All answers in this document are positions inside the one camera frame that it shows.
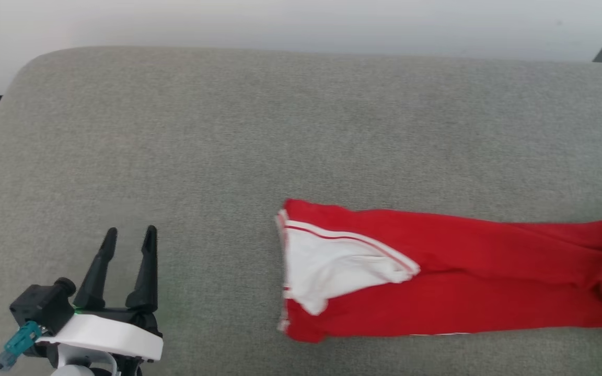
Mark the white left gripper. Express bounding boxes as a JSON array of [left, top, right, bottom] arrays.
[[36, 225, 165, 376]]

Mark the red and white jersey garment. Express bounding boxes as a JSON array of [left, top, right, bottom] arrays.
[[275, 198, 602, 344]]

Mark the grey fabric sofa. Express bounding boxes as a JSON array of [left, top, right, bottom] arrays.
[[0, 46, 602, 376]]

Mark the black cable with teal connector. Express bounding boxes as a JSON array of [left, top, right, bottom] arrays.
[[0, 320, 43, 376]]

